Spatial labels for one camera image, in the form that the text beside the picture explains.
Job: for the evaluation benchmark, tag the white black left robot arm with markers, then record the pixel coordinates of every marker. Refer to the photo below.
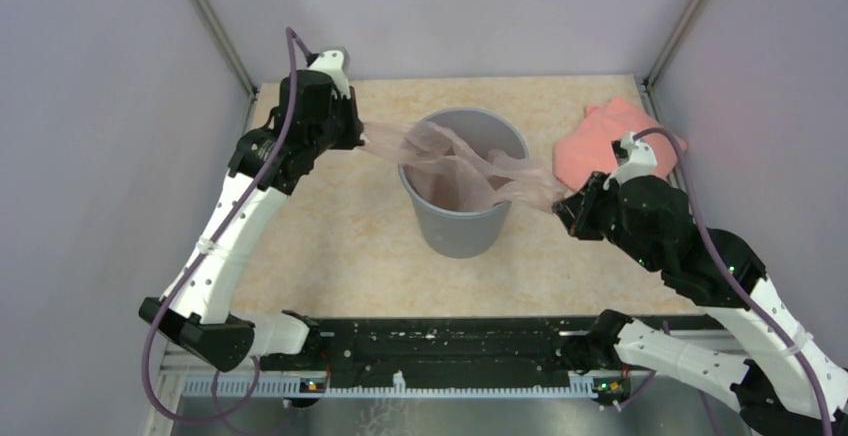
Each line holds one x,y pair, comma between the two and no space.
316,112

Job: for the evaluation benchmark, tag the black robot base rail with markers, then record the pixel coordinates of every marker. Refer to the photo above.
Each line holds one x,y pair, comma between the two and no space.
496,353

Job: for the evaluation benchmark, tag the translucent pink trash bag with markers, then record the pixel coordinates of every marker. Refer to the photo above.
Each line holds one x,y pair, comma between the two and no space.
444,170

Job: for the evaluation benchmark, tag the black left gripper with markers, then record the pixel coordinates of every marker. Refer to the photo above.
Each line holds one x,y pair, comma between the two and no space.
352,136

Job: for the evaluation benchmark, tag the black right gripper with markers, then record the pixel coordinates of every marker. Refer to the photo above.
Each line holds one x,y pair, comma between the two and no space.
575,210

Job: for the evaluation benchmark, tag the folded pink cloth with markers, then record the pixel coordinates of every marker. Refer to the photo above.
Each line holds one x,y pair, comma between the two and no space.
589,148

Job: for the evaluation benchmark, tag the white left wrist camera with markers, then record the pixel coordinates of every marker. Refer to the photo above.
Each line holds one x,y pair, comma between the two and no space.
334,62

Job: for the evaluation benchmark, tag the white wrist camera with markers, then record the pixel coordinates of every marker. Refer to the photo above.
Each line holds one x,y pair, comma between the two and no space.
635,158
334,62

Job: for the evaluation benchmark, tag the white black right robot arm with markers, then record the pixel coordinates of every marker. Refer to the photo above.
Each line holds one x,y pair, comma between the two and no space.
782,384

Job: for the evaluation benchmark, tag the grey plastic trash bin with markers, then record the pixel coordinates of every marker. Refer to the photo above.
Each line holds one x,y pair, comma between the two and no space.
456,234

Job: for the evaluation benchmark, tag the white slotted cable duct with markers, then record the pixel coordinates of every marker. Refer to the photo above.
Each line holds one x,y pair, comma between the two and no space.
292,387

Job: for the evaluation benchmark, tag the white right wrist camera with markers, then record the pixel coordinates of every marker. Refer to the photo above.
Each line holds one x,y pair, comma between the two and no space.
635,158

